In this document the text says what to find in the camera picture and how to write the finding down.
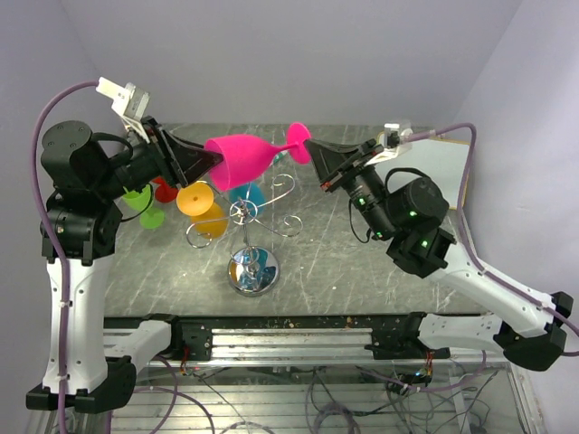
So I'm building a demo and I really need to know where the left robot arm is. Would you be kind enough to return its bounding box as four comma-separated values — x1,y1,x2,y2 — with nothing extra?
26,118,223,414

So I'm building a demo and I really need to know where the aluminium mounting rail frame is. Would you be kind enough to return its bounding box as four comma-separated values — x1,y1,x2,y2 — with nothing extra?
26,313,546,433

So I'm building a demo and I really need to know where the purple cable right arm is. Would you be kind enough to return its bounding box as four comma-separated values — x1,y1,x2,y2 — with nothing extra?
404,122,579,338

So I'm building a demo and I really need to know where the green plastic wine glass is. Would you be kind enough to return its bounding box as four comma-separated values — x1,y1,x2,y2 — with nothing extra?
121,184,165,230

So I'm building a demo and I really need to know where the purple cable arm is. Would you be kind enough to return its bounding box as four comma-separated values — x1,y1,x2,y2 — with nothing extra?
32,80,114,434
404,122,579,338

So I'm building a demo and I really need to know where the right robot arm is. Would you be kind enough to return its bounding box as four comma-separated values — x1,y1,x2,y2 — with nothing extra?
304,139,574,372

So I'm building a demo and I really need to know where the green white marker pen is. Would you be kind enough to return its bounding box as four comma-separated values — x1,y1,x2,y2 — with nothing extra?
272,151,288,165

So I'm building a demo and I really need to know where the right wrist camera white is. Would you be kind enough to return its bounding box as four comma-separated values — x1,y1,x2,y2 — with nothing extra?
366,120,413,165

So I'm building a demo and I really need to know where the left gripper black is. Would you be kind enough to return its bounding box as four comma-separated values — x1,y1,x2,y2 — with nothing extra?
94,115,225,200

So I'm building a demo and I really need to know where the small whiteboard wooden frame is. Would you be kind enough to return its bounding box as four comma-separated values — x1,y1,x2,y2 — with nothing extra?
408,139,469,210

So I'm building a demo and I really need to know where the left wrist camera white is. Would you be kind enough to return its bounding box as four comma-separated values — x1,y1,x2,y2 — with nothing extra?
96,77,150,143

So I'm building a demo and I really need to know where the red plastic wine glass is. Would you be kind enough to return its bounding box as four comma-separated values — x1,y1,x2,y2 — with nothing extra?
152,176,178,203

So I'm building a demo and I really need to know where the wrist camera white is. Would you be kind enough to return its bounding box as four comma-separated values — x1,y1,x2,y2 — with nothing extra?
96,77,150,143
366,120,413,165

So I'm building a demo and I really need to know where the pink plastic wine glass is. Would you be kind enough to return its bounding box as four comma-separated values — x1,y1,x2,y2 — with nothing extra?
204,123,311,191

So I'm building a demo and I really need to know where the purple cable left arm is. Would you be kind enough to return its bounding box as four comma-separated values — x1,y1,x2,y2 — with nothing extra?
32,80,114,434

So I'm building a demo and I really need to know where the blue plastic wine glass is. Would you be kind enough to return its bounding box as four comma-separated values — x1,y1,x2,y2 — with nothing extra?
228,182,266,217

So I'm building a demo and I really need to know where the chrome wine glass rack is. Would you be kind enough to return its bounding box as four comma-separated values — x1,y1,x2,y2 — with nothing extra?
185,174,303,297

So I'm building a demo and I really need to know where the orange wine glass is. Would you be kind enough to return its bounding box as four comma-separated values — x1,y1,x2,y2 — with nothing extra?
176,182,228,240

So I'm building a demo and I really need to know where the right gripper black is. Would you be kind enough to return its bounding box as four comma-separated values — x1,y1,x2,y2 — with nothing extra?
305,137,398,240

